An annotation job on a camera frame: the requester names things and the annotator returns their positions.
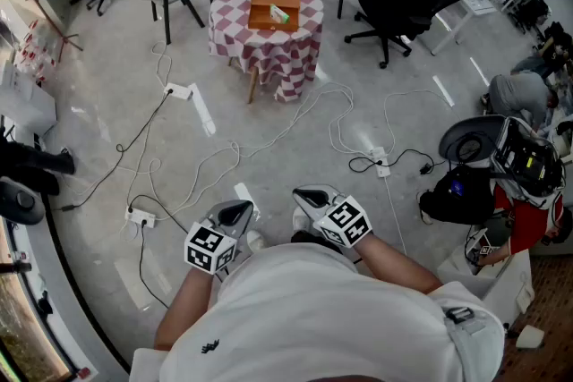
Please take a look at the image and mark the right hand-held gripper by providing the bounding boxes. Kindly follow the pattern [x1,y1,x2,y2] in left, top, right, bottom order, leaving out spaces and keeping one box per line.
[293,185,373,248]

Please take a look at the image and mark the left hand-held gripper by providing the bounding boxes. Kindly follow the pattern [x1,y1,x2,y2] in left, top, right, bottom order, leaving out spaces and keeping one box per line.
[185,199,256,282]

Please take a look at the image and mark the small green packet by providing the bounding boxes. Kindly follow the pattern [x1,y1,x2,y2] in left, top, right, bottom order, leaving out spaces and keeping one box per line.
[269,4,292,25]

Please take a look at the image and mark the orange wooden box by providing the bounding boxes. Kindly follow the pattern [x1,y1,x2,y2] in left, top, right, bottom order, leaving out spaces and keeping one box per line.
[247,0,302,33]

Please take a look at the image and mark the person's left forearm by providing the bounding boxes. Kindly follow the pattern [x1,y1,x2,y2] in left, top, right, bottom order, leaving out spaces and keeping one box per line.
[153,267,215,352]

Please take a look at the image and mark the person's right forearm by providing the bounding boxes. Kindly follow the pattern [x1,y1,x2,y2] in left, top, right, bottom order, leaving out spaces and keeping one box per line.
[356,231,445,295]

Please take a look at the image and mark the white open box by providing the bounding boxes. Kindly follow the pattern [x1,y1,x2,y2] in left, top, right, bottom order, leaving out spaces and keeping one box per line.
[436,236,535,328]

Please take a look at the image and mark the white cardboard box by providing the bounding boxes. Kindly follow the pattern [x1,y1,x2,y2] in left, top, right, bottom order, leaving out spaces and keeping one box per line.
[0,63,59,136]

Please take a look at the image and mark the person's right white shoe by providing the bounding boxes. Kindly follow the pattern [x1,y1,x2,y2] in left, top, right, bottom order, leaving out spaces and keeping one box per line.
[292,205,311,234]

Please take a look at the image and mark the person's white shoe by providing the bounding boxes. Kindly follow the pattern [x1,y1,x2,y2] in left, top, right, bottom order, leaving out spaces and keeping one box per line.
[244,229,266,252]
[292,205,311,234]

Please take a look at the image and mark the person's left white shoe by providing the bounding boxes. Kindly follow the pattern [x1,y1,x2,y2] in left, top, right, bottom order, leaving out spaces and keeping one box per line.
[244,229,266,252]

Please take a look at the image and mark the person's black trousers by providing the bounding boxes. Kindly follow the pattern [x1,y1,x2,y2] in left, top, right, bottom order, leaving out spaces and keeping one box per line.
[289,229,344,257]

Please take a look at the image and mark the white power strip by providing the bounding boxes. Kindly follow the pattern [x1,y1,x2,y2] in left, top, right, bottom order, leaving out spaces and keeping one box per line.
[124,208,158,230]
[163,82,194,101]
[369,146,390,179]

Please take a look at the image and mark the person's white shirt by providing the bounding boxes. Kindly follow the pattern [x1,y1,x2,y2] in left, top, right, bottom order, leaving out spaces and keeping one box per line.
[128,242,507,382]

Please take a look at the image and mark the black backpack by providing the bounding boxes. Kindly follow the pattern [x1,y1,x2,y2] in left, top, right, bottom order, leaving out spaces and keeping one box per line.
[418,164,499,225]

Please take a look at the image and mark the round checkered-cloth table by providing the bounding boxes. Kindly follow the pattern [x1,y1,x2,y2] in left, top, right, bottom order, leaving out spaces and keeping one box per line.
[208,0,325,104]

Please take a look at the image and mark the gray shell chair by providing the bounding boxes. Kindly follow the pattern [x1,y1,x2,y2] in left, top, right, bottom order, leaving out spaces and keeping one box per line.
[437,114,508,170]

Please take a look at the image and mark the black round stool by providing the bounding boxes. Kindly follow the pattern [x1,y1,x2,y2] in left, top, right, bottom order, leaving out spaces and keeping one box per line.
[0,175,47,226]

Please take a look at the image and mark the brown wooden coat rack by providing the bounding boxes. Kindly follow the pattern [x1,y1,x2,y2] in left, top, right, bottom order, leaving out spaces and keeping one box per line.
[4,0,84,64]

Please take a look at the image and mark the white desk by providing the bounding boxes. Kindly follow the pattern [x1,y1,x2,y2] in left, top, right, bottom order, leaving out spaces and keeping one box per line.
[428,0,499,58]

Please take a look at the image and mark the group of red white packets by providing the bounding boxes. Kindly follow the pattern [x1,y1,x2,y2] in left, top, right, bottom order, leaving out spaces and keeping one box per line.
[12,18,58,82]

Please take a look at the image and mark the white foam block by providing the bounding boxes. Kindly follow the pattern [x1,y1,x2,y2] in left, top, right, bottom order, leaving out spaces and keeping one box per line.
[514,324,546,350]

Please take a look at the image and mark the white cable duct piece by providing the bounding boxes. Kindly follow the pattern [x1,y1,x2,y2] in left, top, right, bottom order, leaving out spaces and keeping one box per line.
[233,182,261,221]
[186,82,218,137]

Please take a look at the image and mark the white cable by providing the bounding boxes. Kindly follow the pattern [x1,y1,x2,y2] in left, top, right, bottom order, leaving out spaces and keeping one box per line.
[127,80,355,220]
[383,176,408,257]
[382,89,462,156]
[329,91,381,157]
[150,40,174,89]

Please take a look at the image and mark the black cable with adapter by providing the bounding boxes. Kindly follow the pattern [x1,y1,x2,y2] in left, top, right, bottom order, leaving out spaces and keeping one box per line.
[347,148,434,175]

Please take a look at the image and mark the gray harness shoulder strap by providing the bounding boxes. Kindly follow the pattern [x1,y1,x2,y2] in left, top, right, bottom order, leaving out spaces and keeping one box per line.
[440,305,490,339]

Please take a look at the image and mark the electronics rig with cables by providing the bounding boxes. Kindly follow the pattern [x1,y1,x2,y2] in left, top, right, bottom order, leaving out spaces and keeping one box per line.
[491,116,566,199]

